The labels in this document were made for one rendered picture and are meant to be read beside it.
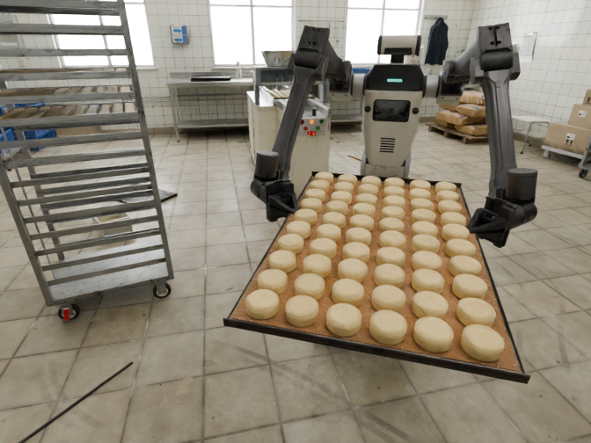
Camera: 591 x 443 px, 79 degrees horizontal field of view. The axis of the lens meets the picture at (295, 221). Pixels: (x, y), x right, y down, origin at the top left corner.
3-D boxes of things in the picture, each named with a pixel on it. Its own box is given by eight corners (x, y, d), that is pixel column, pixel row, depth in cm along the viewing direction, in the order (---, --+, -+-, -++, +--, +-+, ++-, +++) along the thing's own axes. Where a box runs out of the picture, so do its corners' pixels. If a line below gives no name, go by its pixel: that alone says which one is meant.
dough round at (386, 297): (378, 318, 53) (380, 308, 52) (366, 295, 57) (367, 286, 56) (410, 313, 54) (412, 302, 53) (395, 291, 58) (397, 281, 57)
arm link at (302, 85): (330, 63, 108) (295, 58, 110) (327, 51, 102) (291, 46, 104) (290, 199, 104) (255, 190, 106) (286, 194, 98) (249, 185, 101)
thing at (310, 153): (278, 187, 380) (276, 99, 341) (309, 185, 386) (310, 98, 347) (290, 214, 318) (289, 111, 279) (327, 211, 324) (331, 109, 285)
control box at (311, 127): (295, 135, 289) (295, 118, 283) (324, 134, 293) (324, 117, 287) (296, 136, 286) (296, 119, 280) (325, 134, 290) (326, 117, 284)
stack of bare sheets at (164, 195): (177, 195, 358) (177, 192, 357) (143, 209, 328) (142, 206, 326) (139, 185, 386) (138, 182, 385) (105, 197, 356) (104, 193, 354)
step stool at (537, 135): (550, 153, 502) (561, 120, 482) (521, 154, 499) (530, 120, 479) (529, 145, 542) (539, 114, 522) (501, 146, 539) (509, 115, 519)
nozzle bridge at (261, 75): (253, 101, 368) (251, 65, 353) (321, 99, 381) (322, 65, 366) (257, 105, 339) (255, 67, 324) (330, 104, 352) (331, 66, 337)
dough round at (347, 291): (346, 283, 60) (347, 273, 59) (369, 299, 56) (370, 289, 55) (324, 295, 57) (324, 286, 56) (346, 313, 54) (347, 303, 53)
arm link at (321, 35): (331, 20, 100) (298, 16, 102) (321, 71, 103) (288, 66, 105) (352, 62, 142) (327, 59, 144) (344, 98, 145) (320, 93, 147)
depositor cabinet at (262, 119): (250, 156, 488) (246, 91, 452) (301, 153, 501) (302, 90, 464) (260, 188, 376) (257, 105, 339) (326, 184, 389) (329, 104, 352)
